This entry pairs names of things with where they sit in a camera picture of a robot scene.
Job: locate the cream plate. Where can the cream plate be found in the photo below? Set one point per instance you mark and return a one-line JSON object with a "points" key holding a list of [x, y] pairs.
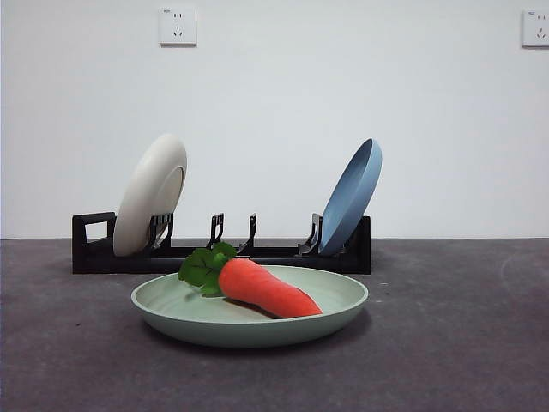
{"points": [[146, 193]]}

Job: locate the orange carrot with green leaves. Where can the orange carrot with green leaves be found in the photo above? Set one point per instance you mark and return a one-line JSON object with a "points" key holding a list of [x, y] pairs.
{"points": [[266, 287]]}

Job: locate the white wall socket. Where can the white wall socket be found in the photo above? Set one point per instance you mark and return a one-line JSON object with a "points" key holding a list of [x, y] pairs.
{"points": [[178, 27], [537, 29]]}

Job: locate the blue plate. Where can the blue plate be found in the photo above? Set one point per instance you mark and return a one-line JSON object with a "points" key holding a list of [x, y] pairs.
{"points": [[343, 206]]}

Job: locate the green plate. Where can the green plate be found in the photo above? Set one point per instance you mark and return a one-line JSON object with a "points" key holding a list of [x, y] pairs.
{"points": [[240, 332]]}

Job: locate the black plate rack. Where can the black plate rack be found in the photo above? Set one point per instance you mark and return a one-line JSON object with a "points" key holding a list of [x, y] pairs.
{"points": [[98, 264]]}

